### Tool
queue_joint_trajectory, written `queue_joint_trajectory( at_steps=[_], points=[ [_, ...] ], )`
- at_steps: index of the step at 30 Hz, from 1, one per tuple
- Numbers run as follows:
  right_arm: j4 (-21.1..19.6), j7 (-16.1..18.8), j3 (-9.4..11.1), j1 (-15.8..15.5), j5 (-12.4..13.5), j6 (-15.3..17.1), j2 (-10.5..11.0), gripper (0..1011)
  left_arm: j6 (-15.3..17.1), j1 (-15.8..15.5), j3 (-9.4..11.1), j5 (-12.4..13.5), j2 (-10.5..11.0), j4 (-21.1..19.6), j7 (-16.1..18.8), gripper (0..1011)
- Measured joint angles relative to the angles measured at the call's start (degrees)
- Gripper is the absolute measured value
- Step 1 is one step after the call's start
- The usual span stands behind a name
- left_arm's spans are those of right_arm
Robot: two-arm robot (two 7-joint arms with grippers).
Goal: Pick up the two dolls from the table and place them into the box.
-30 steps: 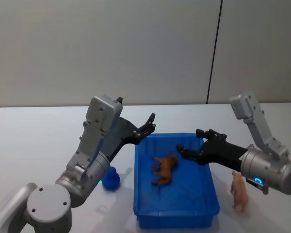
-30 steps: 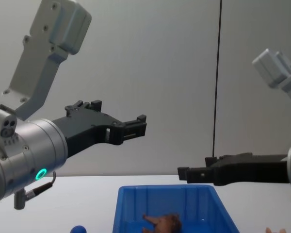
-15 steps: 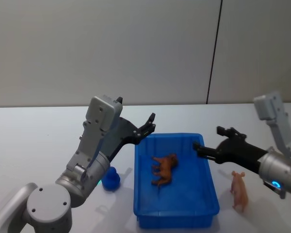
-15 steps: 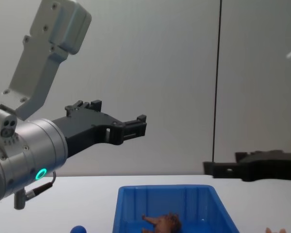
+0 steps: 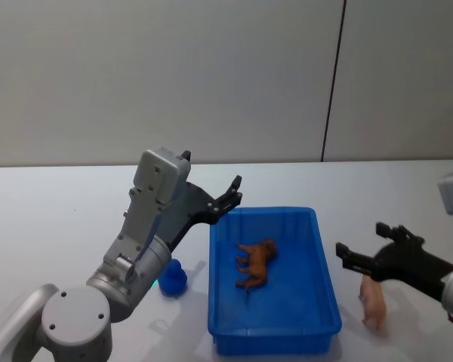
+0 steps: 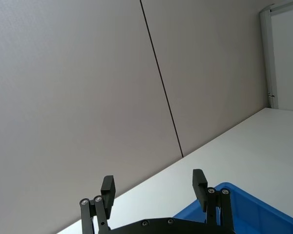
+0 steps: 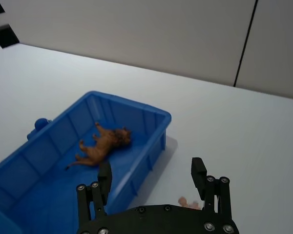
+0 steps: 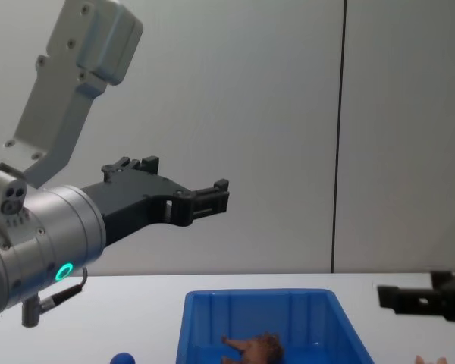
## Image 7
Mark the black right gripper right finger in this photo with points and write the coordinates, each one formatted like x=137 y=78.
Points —
x=197 y=174

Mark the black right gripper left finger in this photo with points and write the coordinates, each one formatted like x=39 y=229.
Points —
x=105 y=178

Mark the small pink toy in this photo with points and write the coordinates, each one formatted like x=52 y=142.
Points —
x=185 y=202

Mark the brown toy lion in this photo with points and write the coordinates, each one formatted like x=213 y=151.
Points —
x=105 y=143

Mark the blue plastic bin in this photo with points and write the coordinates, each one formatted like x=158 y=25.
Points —
x=39 y=185

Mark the small blue plastic toy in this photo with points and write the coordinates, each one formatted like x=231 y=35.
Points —
x=40 y=123

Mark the black device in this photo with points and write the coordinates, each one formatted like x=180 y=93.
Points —
x=2 y=36

